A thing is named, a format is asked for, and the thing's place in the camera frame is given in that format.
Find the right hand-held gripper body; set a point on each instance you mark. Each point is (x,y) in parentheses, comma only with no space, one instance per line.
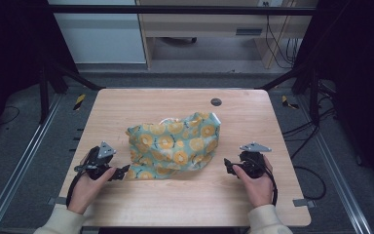
(252,162)

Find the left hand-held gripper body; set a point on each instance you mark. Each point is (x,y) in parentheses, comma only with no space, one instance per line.
(96,160)

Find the green orange-print cloth bag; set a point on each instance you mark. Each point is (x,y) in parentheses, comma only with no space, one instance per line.
(175,146)

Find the person's right hand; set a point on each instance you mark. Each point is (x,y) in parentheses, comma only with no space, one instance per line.
(259,190)

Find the person's left hand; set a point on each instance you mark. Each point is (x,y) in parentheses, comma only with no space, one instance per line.
(86,193)

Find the grey tape piece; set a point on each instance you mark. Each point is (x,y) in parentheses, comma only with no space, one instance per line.
(303,203)
(57,200)

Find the grey table grommet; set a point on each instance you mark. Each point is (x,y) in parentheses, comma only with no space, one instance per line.
(216,102)

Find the yellow black floor tape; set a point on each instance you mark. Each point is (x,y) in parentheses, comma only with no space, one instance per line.
(287,102)

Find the white cabinet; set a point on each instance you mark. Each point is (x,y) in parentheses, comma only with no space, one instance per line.
(100,39)

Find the dark curtain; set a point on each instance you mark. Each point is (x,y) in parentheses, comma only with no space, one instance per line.
(9,48)
(360,81)

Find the light wooden desk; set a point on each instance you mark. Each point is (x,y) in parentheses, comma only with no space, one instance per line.
(204,26)

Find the aluminium floor rail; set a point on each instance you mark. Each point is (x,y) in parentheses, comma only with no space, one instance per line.
(19,162)
(334,162)

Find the black frame strut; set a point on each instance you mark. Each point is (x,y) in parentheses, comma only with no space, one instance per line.
(302,81)
(58,78)

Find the black horizontal frame bar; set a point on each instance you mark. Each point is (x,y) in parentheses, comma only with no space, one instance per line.
(181,9)

